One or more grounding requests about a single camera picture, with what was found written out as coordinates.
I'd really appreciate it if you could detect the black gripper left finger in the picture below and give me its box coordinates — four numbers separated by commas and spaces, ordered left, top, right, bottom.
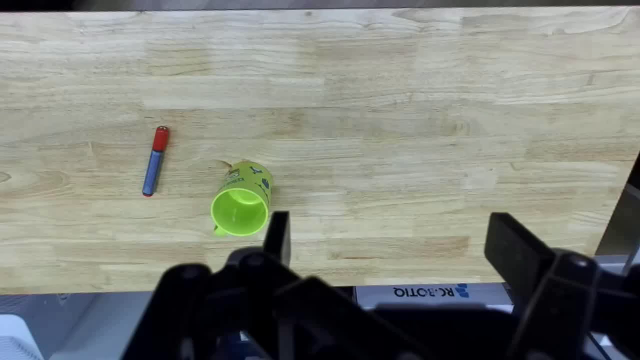
121, 211, 428, 360

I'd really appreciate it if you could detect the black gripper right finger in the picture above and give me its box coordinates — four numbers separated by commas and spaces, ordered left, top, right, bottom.
483, 211, 640, 360

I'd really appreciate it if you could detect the green cartoon print cup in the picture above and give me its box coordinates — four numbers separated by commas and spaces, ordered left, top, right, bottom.
209, 159, 277, 241

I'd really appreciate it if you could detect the blue marker with red cap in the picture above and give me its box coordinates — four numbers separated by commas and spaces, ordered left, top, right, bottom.
140, 124, 172, 198

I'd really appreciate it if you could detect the white plastic object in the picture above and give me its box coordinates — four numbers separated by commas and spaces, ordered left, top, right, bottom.
0, 311, 46, 360

